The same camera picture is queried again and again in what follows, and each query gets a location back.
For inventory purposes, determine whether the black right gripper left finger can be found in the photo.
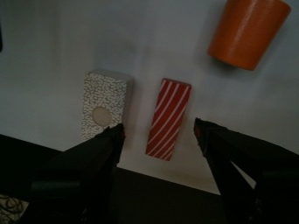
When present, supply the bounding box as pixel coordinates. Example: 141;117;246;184
22;122;127;224

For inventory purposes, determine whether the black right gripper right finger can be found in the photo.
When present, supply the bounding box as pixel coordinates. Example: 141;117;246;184
193;117;299;224

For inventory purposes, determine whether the red white-striped salmon block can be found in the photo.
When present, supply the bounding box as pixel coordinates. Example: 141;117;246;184
145;77;193;162

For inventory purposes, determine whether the white speckled rice block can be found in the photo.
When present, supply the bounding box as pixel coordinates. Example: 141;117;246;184
81;69;134;141

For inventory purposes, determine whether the white cutting board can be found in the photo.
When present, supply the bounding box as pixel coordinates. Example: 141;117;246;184
0;0;299;195

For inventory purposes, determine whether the orange toy roll cylinder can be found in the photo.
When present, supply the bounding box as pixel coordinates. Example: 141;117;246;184
207;0;293;72

